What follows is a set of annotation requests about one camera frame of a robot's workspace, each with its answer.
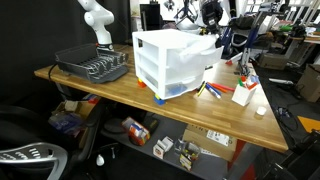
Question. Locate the small brown cardboard box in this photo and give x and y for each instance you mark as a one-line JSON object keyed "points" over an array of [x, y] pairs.
{"points": [[271, 61]]}

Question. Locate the orange marker in holder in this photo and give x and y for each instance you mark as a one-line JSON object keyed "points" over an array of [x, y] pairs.
{"points": [[252, 85]]}

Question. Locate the gray plastic dish rack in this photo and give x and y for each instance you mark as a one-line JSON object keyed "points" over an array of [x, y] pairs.
{"points": [[93, 65]]}

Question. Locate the blue yellow toy block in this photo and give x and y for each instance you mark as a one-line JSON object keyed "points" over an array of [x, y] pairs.
{"points": [[159, 99]]}

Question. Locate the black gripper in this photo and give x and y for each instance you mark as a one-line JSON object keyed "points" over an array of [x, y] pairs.
{"points": [[212, 11]]}

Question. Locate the open white plastic drawer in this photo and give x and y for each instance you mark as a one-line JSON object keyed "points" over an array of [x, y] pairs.
{"points": [[200, 61]]}

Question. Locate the red marker in holder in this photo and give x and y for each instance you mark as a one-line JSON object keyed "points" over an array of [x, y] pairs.
{"points": [[243, 79]]}

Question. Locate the black mesh office chair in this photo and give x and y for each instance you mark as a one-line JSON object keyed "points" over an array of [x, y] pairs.
{"points": [[30, 146]]}

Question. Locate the blue metal stand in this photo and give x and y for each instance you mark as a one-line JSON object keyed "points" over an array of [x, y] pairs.
{"points": [[248, 50]]}

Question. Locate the small box with bottles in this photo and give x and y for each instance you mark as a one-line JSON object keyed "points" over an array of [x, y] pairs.
{"points": [[188, 155]]}

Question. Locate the white plastic drawer unit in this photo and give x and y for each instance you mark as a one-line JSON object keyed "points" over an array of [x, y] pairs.
{"points": [[156, 60]]}

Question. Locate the orange yellow floor mat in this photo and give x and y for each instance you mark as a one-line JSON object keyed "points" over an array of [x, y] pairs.
{"points": [[310, 123]]}

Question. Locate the white square pen holder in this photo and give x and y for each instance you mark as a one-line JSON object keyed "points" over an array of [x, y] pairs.
{"points": [[243, 96]]}

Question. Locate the black marker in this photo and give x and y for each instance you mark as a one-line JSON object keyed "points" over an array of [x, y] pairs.
{"points": [[203, 84]]}

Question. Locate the black monitor with stand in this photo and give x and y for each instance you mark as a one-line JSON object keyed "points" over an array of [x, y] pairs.
{"points": [[150, 16]]}

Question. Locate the blue marker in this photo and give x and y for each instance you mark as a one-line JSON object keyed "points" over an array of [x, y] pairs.
{"points": [[212, 91]]}

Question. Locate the pink marker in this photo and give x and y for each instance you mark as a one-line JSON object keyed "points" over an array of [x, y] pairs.
{"points": [[226, 87]]}

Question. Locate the small white open box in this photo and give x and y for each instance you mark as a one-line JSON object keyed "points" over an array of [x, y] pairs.
{"points": [[161, 148]]}

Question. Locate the colourful red white package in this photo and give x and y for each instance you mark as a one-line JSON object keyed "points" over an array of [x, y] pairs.
{"points": [[137, 131]]}

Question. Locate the green marker in holder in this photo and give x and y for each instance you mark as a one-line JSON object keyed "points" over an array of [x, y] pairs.
{"points": [[240, 82]]}

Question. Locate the yellow marker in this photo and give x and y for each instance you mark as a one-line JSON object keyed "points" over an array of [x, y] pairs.
{"points": [[201, 90]]}

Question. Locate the large cardboard box with label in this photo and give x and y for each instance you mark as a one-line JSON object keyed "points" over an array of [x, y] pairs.
{"points": [[208, 141]]}

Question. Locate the white spray can cap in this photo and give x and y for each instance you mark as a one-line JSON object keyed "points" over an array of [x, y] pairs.
{"points": [[261, 110]]}

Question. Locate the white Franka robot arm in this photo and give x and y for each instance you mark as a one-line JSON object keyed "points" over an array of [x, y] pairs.
{"points": [[98, 20]]}

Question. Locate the orange toy block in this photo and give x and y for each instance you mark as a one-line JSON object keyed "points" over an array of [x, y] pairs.
{"points": [[141, 83]]}

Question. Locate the open cardboard box with clutter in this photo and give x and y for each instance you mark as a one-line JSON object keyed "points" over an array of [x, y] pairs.
{"points": [[71, 118]]}

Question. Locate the red triangular clamp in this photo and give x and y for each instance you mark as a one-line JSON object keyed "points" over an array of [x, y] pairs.
{"points": [[229, 62]]}

